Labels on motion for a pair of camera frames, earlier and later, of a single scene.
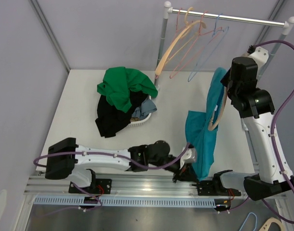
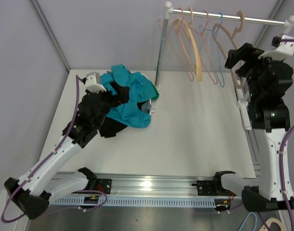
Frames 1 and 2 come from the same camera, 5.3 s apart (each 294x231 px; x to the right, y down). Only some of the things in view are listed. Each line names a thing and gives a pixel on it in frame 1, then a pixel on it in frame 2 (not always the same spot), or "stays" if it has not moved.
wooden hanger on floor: x=266 y=226 stays
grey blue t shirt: x=147 y=107 stays
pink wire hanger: x=175 y=35 → x=178 y=31
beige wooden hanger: x=211 y=126 → x=228 y=44
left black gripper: x=186 y=173 → x=121 y=97
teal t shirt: x=199 y=136 → x=129 y=112
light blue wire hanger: x=220 y=34 → x=220 y=75
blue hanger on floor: x=256 y=221 stays
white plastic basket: x=140 y=122 → x=152 y=110
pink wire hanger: x=219 y=29 → x=215 y=79
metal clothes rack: x=168 y=9 stays
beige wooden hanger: x=188 y=26 → x=185 y=27
